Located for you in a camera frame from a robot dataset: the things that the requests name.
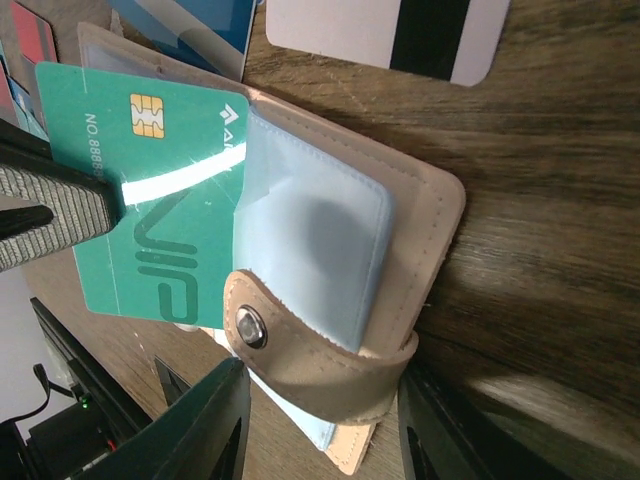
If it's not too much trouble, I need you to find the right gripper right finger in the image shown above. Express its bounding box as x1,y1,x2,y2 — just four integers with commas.
398,369,565,479

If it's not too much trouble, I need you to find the white magnetic stripe card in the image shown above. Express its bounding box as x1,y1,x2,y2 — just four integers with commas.
265,0,510,87

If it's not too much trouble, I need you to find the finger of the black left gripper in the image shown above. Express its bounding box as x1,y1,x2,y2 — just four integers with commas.
1,120,115,271

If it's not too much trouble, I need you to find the teal card front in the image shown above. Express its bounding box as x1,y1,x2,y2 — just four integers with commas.
35,62,249,328

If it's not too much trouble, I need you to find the black front frame rail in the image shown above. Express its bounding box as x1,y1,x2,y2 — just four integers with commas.
30,297,152,447

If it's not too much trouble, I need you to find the beige leather card holder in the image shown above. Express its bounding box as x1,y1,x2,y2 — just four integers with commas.
78,23,465,475

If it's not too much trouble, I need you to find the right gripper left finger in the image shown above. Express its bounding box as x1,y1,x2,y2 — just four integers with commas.
78,358,250,479

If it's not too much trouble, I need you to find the blue striped card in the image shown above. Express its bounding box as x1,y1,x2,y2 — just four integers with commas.
110,0,258,82

